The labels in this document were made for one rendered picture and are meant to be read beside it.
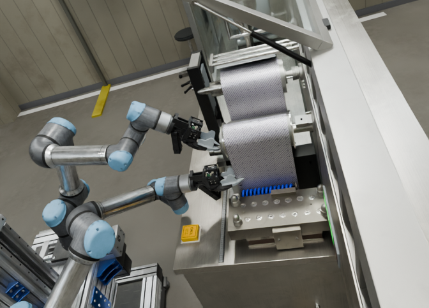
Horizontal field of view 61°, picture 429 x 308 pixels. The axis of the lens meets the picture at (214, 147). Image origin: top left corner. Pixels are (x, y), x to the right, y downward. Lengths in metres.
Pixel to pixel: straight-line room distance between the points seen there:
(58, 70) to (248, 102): 4.07
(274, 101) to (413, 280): 1.09
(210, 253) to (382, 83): 0.89
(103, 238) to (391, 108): 1.00
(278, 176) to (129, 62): 3.84
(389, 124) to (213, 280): 0.92
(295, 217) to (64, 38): 4.20
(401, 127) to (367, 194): 0.48
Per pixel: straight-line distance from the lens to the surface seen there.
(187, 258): 1.55
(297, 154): 1.51
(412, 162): 0.98
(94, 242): 1.34
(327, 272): 1.54
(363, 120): 0.75
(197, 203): 1.71
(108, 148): 1.36
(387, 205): 0.61
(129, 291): 2.47
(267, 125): 1.34
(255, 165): 1.41
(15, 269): 1.74
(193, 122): 1.36
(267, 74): 1.47
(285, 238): 1.40
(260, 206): 1.44
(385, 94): 1.19
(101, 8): 4.84
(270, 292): 1.66
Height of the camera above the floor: 2.13
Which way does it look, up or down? 39 degrees down
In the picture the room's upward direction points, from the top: 20 degrees counter-clockwise
